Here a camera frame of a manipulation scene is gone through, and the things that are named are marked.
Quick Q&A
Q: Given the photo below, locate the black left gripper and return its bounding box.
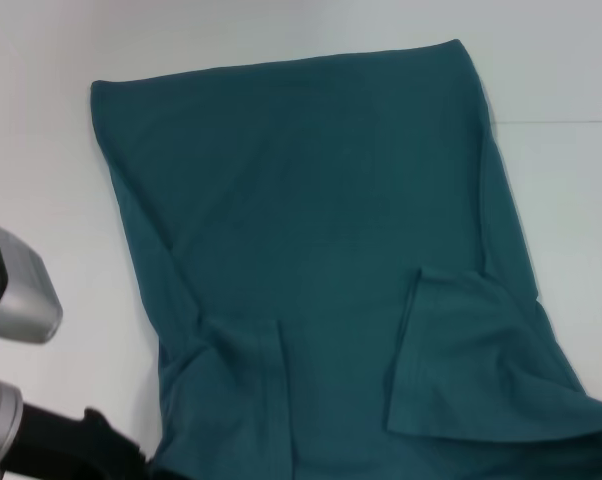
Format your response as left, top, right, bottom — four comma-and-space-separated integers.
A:
9, 402, 156, 480

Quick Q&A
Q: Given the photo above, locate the teal blue shirt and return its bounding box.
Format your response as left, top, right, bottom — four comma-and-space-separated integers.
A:
89, 38, 602, 480

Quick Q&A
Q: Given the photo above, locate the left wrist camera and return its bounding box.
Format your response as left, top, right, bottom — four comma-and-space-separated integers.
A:
0, 222, 64, 347

